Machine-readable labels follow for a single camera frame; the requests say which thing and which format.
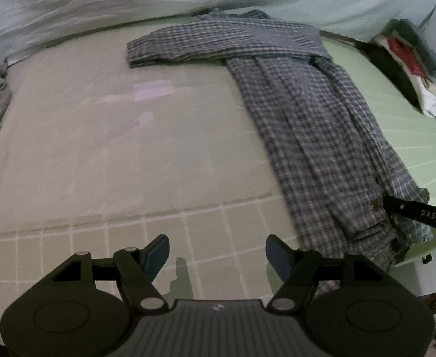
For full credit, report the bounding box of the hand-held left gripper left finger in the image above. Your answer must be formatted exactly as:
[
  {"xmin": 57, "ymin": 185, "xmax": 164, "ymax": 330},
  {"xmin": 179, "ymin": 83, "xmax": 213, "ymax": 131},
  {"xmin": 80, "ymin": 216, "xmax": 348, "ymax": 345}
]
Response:
[{"xmin": 52, "ymin": 234, "xmax": 171, "ymax": 312}]

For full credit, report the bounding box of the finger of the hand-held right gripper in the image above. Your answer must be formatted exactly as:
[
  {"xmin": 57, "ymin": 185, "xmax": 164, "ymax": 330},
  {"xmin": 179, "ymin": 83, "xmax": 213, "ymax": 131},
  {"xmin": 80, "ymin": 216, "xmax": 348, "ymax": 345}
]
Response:
[{"xmin": 383, "ymin": 194, "xmax": 436, "ymax": 236}]

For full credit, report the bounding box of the red patterned folded garment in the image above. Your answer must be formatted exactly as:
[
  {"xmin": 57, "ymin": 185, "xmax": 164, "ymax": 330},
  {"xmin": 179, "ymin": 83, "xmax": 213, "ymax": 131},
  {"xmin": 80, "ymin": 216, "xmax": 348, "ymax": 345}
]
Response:
[{"xmin": 387, "ymin": 37, "xmax": 428, "ymax": 79}]

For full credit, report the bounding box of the black folded garment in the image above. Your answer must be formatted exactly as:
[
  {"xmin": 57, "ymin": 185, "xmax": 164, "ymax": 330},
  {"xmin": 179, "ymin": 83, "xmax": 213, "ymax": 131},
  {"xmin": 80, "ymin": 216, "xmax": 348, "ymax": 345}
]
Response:
[{"xmin": 355, "ymin": 39, "xmax": 426, "ymax": 110}]

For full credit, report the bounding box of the blue grey folded garment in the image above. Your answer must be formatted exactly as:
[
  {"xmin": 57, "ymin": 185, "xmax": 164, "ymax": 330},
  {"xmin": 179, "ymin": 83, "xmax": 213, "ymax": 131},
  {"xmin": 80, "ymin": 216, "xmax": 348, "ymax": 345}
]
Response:
[{"xmin": 383, "ymin": 18, "xmax": 436, "ymax": 90}]

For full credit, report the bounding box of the pile of folded clothes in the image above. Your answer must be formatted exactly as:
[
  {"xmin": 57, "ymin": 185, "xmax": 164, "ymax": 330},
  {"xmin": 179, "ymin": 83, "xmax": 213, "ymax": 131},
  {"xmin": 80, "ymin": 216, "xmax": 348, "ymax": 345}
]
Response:
[{"xmin": 374, "ymin": 33, "xmax": 436, "ymax": 118}]

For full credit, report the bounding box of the blue white plaid shirt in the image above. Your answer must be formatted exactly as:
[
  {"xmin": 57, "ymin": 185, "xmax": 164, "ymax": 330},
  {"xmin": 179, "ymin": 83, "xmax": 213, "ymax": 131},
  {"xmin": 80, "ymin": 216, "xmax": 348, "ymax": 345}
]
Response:
[{"xmin": 126, "ymin": 8, "xmax": 434, "ymax": 298}]

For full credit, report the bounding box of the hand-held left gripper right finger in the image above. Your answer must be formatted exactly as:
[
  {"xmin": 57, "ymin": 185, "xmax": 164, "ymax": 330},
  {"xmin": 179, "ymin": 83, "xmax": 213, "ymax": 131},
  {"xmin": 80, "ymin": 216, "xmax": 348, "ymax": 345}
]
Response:
[{"xmin": 265, "ymin": 234, "xmax": 388, "ymax": 315}]

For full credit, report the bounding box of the large pale purple patch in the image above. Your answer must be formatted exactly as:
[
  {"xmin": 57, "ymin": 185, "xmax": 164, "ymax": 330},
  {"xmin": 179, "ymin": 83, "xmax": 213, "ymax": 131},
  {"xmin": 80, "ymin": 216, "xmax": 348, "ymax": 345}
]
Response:
[{"xmin": 133, "ymin": 81, "xmax": 176, "ymax": 102}]

